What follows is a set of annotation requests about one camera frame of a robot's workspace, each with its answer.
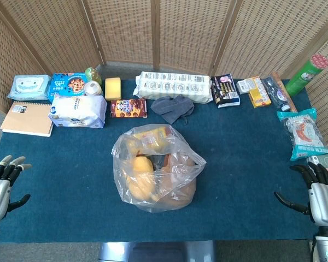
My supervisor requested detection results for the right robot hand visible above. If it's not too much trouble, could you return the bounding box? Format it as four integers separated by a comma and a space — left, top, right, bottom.
273, 161, 328, 227

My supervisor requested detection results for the round brown bread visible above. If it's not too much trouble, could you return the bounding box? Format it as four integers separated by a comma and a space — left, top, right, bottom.
155, 160, 197, 210

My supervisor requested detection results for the long yellow bread loaf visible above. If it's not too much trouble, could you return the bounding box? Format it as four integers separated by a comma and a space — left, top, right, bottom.
127, 155, 159, 203

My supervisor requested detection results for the clear plastic bag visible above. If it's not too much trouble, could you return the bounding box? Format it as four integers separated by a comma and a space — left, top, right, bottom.
111, 124, 207, 213

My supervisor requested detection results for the yellow biscuit box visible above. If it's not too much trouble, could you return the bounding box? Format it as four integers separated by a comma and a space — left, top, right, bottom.
125, 125, 175, 153

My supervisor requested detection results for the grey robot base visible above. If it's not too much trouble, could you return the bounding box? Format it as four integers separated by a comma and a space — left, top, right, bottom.
98, 240, 216, 262

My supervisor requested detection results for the teal snack packet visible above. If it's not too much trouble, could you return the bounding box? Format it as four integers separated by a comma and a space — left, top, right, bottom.
276, 108, 328, 162

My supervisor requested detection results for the blue tablecloth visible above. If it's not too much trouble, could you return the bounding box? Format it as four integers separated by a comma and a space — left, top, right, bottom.
0, 78, 322, 243

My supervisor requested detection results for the brown spiral notebook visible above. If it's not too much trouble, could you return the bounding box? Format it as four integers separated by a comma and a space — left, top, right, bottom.
0, 100, 54, 138

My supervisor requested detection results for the light blue wet wipes pack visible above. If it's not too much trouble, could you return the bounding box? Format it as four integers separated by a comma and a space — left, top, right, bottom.
7, 74, 52, 101

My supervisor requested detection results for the white blue tissue pack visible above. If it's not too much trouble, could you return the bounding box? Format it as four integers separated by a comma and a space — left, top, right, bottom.
48, 94, 108, 129

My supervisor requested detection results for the dark toothbrush packet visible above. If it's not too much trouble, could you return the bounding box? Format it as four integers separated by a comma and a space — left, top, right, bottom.
261, 76, 292, 112

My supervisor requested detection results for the yellow red box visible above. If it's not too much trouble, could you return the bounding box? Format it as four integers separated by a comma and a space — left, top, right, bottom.
248, 87, 272, 109

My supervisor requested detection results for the green cylinder can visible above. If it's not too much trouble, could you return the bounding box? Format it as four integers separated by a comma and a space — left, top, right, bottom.
285, 53, 328, 96

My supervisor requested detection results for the blue cookie pack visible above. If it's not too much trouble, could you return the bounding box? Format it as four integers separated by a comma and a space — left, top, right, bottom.
48, 72, 87, 99

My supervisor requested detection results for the white yellow-edged box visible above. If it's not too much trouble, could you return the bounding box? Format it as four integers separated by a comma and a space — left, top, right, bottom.
244, 76, 265, 91

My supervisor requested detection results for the small white box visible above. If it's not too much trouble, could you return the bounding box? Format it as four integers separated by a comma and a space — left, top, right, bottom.
236, 79, 253, 95

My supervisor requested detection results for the white tape roll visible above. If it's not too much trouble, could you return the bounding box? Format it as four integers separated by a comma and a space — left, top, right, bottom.
84, 80, 104, 97

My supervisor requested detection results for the green bottle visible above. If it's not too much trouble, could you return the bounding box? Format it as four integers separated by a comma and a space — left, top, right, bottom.
84, 67, 103, 86

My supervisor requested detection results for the brown panda cookie box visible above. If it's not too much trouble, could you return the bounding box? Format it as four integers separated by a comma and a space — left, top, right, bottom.
110, 98, 148, 119

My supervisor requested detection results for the yellow sponge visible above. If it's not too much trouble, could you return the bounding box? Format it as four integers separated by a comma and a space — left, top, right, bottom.
104, 77, 122, 102

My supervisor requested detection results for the grey cloth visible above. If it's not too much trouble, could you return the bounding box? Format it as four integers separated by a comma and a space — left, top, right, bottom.
150, 95, 195, 125

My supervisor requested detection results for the long white tissue pack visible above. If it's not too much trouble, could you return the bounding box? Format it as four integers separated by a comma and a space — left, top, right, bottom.
132, 71, 213, 105

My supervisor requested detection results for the wicker folding screen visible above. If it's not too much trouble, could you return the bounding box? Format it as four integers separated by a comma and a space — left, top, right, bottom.
0, 0, 328, 148

